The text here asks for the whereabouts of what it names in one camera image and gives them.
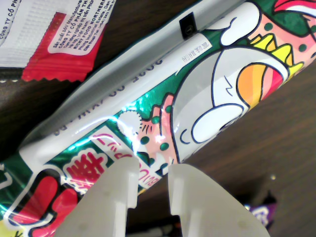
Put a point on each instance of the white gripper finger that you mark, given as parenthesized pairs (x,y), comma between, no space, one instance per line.
(106,197)
(209,209)

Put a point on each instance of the large purple candy bar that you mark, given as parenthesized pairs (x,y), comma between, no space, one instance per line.
(261,214)

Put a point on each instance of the green cartoon candy pack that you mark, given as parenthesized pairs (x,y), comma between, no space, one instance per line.
(197,98)

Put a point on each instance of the red and white snack packet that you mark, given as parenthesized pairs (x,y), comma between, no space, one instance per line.
(61,61)

